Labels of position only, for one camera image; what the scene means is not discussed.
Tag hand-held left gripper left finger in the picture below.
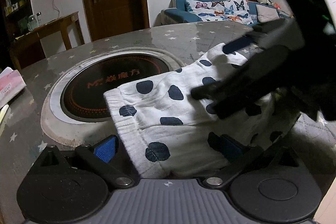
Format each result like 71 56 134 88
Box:
33 135 134 189

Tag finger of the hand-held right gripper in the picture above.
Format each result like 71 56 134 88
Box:
223 19 292 54
191 46 297 119

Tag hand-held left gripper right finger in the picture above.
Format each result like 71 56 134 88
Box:
203 133 305 189

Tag white polka-dot pants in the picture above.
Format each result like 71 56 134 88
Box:
104 42 302 179

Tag grey pillow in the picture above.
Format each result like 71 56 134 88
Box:
256 4 280 23

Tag butterfly print blanket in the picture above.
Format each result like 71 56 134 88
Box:
185 0 255 25

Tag grey star-print quilted tablecloth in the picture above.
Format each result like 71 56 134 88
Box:
0 20 336 188

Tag white woven basket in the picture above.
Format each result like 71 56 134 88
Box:
41 47 187 147

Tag blue sofa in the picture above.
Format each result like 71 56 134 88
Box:
160 0 293 26

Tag black round induction cooktop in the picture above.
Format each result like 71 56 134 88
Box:
60 53 175 119

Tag pink white tissue pack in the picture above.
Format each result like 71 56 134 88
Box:
0 67 27 107

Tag wooden side table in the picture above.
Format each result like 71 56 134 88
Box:
14 11 79 69

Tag glass pitcher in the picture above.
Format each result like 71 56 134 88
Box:
27 15 37 31

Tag thin hanging cable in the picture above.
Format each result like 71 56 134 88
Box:
51 0 61 17

